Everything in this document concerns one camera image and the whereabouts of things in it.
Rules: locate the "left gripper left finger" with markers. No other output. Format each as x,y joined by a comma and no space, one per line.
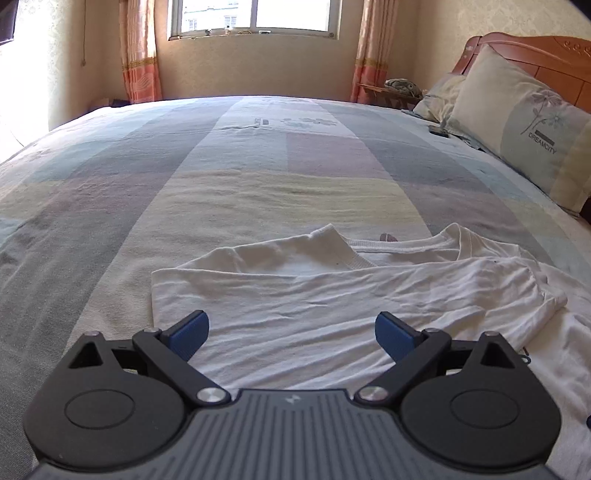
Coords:
166,353

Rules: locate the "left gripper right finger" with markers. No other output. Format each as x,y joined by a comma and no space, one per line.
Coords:
417,355

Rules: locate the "white printed sweatshirt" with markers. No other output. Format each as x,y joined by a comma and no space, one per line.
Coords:
298,313

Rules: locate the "patchwork pastel bed sheet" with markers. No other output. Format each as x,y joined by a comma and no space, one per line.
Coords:
92,209

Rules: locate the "black remote control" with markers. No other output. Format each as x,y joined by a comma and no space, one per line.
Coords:
438,131

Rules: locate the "rear pastel pillow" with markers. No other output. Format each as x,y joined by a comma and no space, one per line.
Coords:
438,103

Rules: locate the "pastel pillow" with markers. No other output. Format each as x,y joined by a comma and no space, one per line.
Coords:
528,125
438,103

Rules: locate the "front pastel pillow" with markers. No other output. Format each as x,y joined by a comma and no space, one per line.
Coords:
528,125

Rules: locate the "wooden bedside table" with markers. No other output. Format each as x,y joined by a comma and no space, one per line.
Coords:
390,98

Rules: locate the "wooden headboard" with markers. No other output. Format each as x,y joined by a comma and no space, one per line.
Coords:
561,62

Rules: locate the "right orange striped curtain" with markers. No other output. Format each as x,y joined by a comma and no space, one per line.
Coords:
374,47

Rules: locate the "orange striped curtain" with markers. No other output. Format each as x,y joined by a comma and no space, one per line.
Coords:
374,47
138,51

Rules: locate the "left orange striped curtain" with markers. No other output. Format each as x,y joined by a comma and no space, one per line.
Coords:
138,51

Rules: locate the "window with white frame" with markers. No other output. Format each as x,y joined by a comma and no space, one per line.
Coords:
213,18

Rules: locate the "wall mounted black television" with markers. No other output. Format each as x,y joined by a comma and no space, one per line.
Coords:
8,13

